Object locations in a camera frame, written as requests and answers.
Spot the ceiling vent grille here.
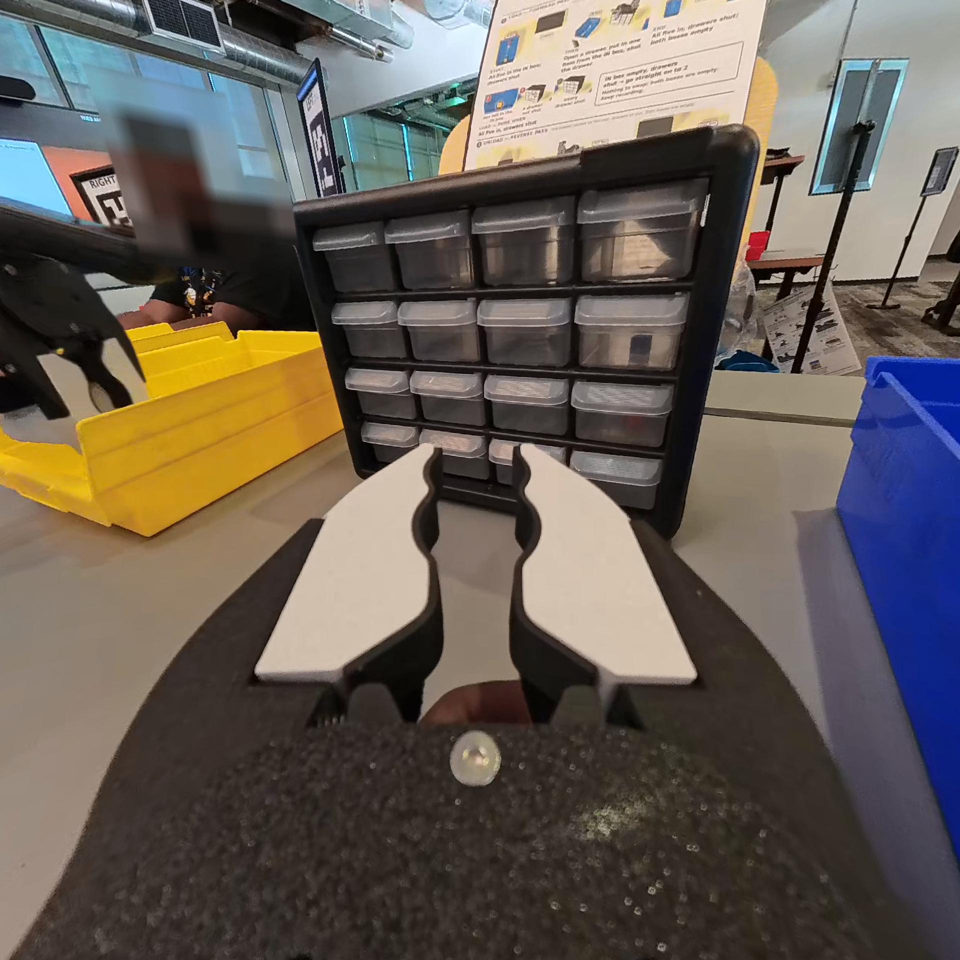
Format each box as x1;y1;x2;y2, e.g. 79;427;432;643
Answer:
142;0;226;54

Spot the black drawer cabinet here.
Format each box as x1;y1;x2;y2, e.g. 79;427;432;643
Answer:
291;122;764;540

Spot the instruction poster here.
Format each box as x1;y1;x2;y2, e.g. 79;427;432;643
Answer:
463;0;771;172

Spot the wooden side table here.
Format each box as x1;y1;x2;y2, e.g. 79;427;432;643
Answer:
748;255;826;301

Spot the blue plastic bin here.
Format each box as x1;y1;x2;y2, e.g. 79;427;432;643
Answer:
834;354;960;860

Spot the teal framed wall panel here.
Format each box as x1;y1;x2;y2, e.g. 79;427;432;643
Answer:
808;57;910;198

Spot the black sign stand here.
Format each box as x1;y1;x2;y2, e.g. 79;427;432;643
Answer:
868;146;960;312

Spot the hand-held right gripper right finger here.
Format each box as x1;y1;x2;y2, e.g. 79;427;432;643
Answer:
508;444;700;727

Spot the printed tag card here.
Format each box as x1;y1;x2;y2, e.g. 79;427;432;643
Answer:
294;57;348;200
69;166;144;230

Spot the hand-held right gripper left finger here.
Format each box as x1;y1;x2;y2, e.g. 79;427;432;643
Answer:
255;444;445;727

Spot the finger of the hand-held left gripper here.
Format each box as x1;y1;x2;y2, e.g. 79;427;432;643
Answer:
33;330;149;421
0;405;85;456

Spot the black tripod stand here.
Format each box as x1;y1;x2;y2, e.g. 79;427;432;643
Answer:
791;118;880;376

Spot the monitor screen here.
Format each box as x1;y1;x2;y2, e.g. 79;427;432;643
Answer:
0;135;76;219

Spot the silver ceiling duct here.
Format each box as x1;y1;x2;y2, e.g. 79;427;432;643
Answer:
45;0;415;72

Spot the printed paper sheet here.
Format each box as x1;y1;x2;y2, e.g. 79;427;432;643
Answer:
759;283;864;376

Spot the yellow plastic bin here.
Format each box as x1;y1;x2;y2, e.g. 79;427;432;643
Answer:
0;321;346;539

